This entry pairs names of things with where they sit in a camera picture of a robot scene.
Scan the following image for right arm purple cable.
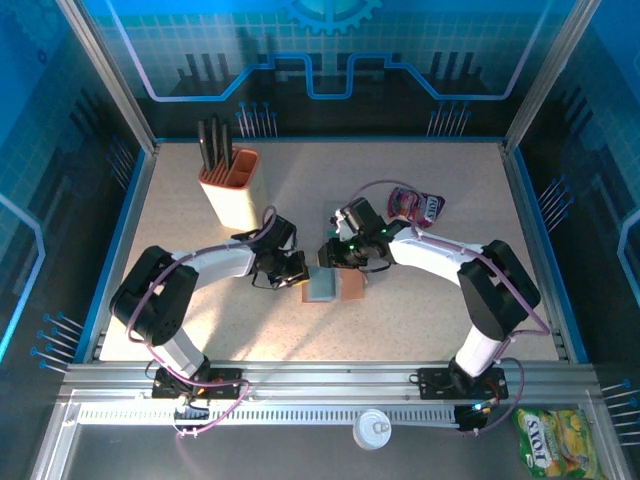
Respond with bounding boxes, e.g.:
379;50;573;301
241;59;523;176
349;179;551;437

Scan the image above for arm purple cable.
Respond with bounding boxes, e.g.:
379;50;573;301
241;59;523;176
349;179;551;437
124;204;279;441

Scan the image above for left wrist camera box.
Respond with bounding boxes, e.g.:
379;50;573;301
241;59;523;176
256;214;299;251

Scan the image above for aluminium frame rail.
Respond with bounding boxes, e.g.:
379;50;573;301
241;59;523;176
58;359;602;402

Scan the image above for black handled knife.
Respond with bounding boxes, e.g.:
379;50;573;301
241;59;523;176
209;114;224;170
196;119;214;172
221;121;235;172

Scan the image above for white slotted cable duct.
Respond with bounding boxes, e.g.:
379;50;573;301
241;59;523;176
77;404;461;428

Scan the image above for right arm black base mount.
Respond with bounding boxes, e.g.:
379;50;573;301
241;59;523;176
408;366;509;401

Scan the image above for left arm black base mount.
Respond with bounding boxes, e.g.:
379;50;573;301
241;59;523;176
150;366;244;400

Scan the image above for white round lid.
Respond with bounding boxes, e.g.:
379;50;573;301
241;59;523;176
352;408;394;452

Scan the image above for beige orange knife block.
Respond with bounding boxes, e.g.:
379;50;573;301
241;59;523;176
198;147;267;232

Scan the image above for aluminium frame post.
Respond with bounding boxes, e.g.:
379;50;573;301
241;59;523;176
501;0;604;157
55;0;162;157

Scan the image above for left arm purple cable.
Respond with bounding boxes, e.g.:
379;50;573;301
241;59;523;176
124;204;279;441

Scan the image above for purple candy bag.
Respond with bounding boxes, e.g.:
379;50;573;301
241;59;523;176
387;186;448;230

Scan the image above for brown leather card holder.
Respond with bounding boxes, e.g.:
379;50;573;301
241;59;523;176
300;266;367;304

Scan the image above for yellow candy bag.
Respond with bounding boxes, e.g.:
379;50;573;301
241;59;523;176
516;408;609;480

